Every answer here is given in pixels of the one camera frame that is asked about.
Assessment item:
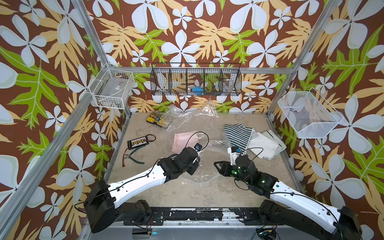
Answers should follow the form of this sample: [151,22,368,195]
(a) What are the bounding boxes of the yellow black screwdriver bit case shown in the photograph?
[146,111,172,128]

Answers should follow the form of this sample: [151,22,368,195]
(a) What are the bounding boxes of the black parallel charging board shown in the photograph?
[127,134,157,150]

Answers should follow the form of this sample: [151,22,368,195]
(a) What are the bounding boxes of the clear plastic vacuum bag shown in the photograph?
[165,101,231,186]

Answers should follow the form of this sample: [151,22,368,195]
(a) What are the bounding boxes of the pink towel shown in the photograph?
[172,132,199,154]

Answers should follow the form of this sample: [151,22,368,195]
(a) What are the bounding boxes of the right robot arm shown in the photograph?
[214,147,363,240]

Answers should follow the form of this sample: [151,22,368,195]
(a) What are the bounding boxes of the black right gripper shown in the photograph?
[211,160,251,187]

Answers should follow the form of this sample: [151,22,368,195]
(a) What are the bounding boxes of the green white striped towel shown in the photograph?
[221,124,254,152]

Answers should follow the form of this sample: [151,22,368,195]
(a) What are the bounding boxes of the black wire basket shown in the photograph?
[150,63,243,97]

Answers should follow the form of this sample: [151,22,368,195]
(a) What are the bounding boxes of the white mesh basket right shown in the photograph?
[278,88,344,139]

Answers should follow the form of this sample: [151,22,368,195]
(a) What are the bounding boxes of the white wire basket left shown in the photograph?
[90,69,135,110]

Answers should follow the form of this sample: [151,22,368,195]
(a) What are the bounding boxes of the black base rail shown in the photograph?
[124,207,273,227]

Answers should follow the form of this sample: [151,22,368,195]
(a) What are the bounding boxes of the white folded towel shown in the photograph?
[248,130,287,160]

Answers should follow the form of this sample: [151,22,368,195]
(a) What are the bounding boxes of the green handled pliers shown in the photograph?
[122,147,144,168]

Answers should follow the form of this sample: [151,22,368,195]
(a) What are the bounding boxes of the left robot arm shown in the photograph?
[84,144,203,233]

